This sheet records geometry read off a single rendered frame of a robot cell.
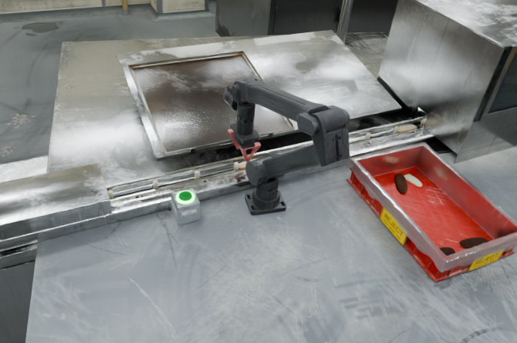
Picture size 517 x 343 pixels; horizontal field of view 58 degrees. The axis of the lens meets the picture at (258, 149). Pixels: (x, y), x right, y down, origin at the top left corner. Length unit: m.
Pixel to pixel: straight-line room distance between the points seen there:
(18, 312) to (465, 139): 1.62
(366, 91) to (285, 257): 0.95
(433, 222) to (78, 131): 1.30
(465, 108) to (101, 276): 1.34
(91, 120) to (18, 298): 0.70
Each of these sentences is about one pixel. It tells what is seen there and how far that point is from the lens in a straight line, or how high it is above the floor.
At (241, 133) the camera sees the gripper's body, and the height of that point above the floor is 1.01.
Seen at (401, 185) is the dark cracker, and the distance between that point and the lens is 1.70.
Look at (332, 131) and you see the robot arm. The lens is 1.11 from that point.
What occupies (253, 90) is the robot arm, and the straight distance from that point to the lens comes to 1.34.
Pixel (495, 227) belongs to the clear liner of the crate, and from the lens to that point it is 1.65.
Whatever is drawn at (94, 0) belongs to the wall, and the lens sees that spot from 5.16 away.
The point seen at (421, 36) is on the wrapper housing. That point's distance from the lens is 1.96.
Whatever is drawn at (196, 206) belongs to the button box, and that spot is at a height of 0.88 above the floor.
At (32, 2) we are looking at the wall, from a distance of 5.11.
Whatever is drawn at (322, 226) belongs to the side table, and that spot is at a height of 0.82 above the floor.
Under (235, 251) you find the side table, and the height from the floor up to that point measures 0.82.
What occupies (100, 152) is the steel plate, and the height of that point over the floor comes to 0.82.
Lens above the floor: 1.86
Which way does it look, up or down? 37 degrees down
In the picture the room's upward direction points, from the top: 6 degrees clockwise
